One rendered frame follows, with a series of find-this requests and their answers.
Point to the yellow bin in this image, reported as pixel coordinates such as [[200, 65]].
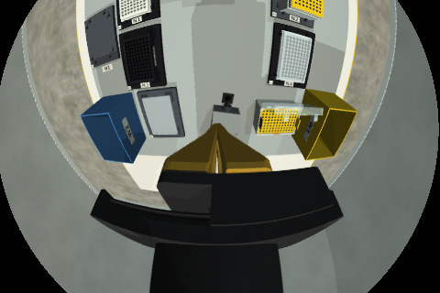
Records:
[[325, 136]]

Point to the white label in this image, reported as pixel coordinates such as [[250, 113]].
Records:
[[107, 67]]

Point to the blue open-top bin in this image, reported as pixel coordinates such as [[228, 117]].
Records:
[[121, 138]]

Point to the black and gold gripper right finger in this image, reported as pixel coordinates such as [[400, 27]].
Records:
[[236, 156]]

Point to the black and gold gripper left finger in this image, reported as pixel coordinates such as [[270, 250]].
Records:
[[199, 155]]

